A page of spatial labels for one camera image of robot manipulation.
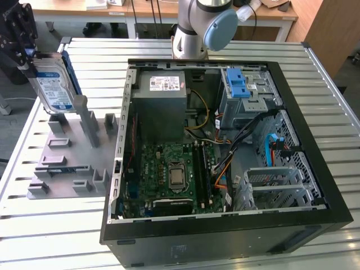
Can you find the hard disk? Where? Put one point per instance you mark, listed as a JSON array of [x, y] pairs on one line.
[[53, 87]]

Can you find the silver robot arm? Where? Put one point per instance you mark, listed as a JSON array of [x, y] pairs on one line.
[[188, 42]]

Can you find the grey metal disk bay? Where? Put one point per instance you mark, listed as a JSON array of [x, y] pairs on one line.
[[278, 194]]

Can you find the black mesh waste bin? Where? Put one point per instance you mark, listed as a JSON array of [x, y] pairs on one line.
[[11, 76]]

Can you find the wooden desk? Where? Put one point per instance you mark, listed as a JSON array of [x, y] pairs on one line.
[[70, 11]]

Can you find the grey metal stand foot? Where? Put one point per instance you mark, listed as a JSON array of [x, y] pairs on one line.
[[5, 107]]

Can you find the white book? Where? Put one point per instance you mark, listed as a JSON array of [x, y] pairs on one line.
[[97, 5]]

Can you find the grey parts rack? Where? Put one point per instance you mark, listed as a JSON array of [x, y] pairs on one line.
[[78, 157]]

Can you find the green RAM stick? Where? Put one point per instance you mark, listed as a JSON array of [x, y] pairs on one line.
[[62, 170]]

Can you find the grey power supply unit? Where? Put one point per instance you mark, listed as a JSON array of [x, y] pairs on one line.
[[160, 112]]

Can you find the green motherboard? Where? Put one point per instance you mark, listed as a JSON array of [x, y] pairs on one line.
[[157, 168]]

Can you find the silver CPU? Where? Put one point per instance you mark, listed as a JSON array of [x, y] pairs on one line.
[[177, 177]]

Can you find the blue plastic drive latch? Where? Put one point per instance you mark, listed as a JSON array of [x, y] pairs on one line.
[[237, 84]]

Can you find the grey optical drive cage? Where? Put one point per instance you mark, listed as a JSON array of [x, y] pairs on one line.
[[233, 112]]

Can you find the white plastic object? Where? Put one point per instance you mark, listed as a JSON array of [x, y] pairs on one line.
[[247, 11]]

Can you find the black graphics card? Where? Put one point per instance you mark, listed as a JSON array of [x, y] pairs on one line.
[[173, 206]]

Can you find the dark RAM stick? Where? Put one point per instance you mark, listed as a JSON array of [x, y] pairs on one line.
[[207, 174]]

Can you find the brown cardboard piece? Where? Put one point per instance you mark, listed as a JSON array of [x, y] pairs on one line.
[[274, 4]]

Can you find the black PC case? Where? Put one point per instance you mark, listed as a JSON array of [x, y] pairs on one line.
[[197, 247]]

